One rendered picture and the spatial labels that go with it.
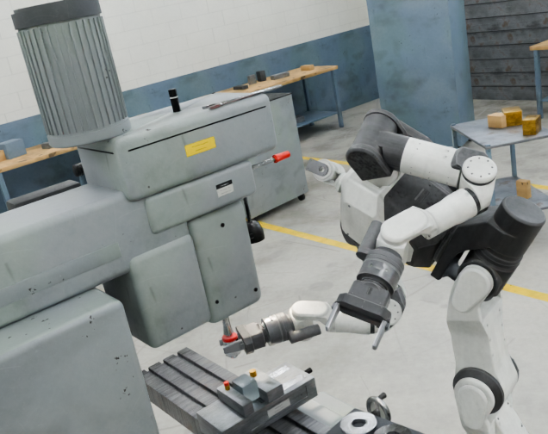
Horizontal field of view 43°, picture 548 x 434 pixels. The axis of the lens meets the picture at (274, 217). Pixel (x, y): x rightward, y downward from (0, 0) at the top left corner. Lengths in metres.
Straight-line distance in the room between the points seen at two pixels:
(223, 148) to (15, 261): 0.58
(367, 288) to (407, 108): 6.53
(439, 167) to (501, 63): 8.56
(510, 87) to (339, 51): 2.71
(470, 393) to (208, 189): 0.89
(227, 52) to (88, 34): 8.21
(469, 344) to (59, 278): 1.08
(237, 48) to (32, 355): 8.62
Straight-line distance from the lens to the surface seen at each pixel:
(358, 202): 1.81
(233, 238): 1.88
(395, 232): 1.54
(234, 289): 1.92
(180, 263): 1.78
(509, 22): 10.06
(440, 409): 3.70
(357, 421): 1.78
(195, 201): 1.77
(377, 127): 1.75
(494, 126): 5.45
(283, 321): 2.08
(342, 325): 2.09
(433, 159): 1.70
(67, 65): 1.64
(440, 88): 7.80
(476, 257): 1.82
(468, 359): 1.99
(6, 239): 1.60
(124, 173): 1.67
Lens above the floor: 2.17
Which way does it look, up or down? 19 degrees down
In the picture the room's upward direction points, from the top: 11 degrees counter-clockwise
